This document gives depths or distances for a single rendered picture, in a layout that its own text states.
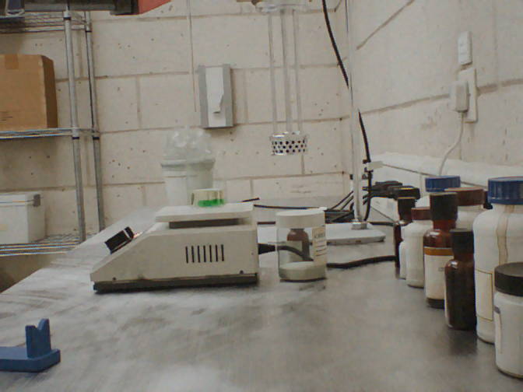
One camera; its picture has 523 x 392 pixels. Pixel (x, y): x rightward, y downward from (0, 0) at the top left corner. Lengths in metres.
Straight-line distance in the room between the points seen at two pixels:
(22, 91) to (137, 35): 0.57
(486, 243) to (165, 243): 0.43
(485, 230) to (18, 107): 2.61
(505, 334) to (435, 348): 0.09
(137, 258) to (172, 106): 2.45
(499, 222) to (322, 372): 0.18
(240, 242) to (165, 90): 2.47
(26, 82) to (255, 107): 0.92
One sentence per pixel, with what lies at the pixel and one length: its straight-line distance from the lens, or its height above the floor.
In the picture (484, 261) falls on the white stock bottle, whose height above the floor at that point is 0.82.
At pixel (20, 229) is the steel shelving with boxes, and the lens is 3.19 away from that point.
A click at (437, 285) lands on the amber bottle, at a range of 0.79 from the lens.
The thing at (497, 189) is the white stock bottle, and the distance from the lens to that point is 0.66.
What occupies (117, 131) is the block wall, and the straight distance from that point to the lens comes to 3.41.
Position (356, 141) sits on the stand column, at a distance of 1.34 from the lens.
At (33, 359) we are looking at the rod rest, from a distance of 0.67.
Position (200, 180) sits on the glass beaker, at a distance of 0.98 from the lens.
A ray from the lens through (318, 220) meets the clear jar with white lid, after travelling 0.95.
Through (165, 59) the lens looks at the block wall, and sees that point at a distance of 3.40.
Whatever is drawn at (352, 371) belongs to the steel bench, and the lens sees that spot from 0.60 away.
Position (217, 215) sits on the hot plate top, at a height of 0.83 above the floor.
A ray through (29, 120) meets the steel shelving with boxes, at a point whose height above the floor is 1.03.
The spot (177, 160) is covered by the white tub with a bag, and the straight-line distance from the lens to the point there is 2.00.
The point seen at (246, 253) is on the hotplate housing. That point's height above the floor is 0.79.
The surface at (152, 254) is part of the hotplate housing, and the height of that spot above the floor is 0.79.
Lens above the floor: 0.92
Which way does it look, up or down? 4 degrees down
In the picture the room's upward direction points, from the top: 3 degrees counter-clockwise
